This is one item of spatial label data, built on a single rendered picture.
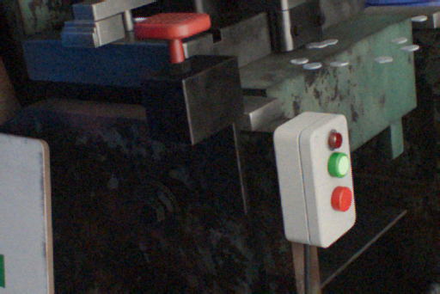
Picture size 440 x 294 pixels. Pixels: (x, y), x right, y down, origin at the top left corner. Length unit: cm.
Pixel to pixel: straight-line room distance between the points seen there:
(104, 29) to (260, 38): 21
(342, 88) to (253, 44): 13
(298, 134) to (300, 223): 10
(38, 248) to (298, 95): 41
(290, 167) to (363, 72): 33
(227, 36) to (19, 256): 43
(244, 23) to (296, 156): 27
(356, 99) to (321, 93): 9
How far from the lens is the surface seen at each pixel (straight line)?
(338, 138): 92
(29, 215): 120
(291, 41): 116
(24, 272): 124
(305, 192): 92
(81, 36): 110
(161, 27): 85
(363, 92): 121
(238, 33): 111
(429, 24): 134
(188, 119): 87
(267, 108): 96
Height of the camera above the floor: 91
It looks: 19 degrees down
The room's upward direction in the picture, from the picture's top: 8 degrees counter-clockwise
